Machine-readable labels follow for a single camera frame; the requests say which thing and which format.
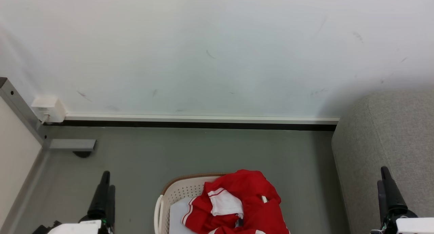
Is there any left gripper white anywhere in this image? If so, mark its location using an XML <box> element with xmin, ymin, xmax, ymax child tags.
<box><xmin>32</xmin><ymin>171</ymin><xmax>116</xmax><ymax>234</ymax></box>

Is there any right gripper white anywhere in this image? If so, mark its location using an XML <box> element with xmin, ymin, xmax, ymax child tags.
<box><xmin>371</xmin><ymin>166</ymin><xmax>434</xmax><ymax>234</ymax></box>

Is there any red and white garment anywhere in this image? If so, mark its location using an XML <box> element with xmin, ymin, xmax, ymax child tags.
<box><xmin>181</xmin><ymin>169</ymin><xmax>291</xmax><ymax>234</ymax></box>

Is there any grey fabric sofa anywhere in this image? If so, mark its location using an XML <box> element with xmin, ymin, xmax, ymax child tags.
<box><xmin>331</xmin><ymin>90</ymin><xmax>434</xmax><ymax>234</ymax></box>

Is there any white cloth in basket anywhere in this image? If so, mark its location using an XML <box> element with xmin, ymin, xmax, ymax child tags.
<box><xmin>169</xmin><ymin>197</ymin><xmax>199</xmax><ymax>234</ymax></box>

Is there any white perforated laundry basket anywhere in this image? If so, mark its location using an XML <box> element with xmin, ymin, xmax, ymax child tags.
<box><xmin>154</xmin><ymin>173</ymin><xmax>228</xmax><ymax>234</ymax></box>

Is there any white and black baseboard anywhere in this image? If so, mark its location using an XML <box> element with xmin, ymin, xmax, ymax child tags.
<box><xmin>44</xmin><ymin>114</ymin><xmax>340</xmax><ymax>132</ymax></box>

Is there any grey metal foot bracket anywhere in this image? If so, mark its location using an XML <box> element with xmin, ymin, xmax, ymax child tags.
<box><xmin>48</xmin><ymin>139</ymin><xmax>97</xmax><ymax>152</ymax></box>

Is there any white wall socket box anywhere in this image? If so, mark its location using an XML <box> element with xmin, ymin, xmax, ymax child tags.
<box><xmin>31</xmin><ymin>97</ymin><xmax>67</xmax><ymax>123</ymax></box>

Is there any grey metal frame post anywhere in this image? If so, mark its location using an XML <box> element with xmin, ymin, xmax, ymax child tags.
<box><xmin>0</xmin><ymin>77</ymin><xmax>48</xmax><ymax>150</ymax></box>

